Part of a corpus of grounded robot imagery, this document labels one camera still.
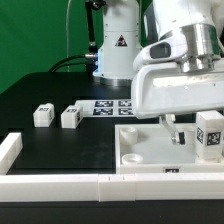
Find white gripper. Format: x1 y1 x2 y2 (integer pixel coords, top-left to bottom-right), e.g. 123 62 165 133
131 31 224 145

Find white square table top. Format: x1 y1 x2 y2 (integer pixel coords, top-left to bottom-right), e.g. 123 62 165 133
115 124 224 174

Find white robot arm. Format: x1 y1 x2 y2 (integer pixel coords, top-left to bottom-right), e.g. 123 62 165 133
86 0 224 119

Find white sheet with markers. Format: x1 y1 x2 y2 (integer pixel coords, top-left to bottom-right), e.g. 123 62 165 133
75 99 133 117

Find white U-shaped fence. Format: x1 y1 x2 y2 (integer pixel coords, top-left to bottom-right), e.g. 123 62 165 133
0 133 224 202

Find black cables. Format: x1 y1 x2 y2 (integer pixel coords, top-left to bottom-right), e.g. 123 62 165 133
48 53 98 73

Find grey hanging cable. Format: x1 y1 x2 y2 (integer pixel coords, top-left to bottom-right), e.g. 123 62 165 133
65 0 73 73

